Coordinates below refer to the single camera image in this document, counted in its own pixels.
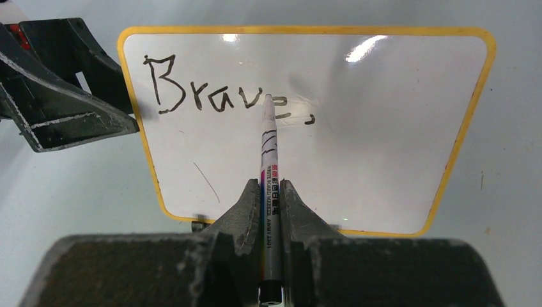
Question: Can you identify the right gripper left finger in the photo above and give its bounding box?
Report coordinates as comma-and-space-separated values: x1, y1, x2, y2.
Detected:
20, 179, 260, 306

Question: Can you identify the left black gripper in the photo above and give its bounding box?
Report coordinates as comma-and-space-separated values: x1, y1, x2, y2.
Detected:
1, 18, 139, 152

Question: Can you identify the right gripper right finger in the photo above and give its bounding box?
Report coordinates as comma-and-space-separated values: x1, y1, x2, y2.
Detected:
281, 180, 504, 306

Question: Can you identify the yellow framed whiteboard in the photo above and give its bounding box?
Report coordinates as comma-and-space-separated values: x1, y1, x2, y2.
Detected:
117, 26, 497, 236

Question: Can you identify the silver whiteboard marker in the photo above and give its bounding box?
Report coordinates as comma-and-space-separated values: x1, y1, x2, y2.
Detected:
259, 94, 283, 306

